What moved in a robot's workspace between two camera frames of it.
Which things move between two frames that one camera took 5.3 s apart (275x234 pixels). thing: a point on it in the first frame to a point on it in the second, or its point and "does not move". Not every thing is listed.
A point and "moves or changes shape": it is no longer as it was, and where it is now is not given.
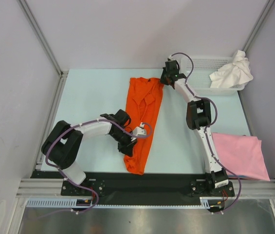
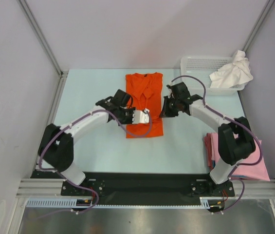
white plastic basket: x=199 y=83 does not move
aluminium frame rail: x=244 y=188 does not move
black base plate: x=141 y=188 does not move
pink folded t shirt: x=242 y=154 does not move
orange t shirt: x=143 y=99 moves or changes shape
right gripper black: x=162 y=80 to x=165 y=112
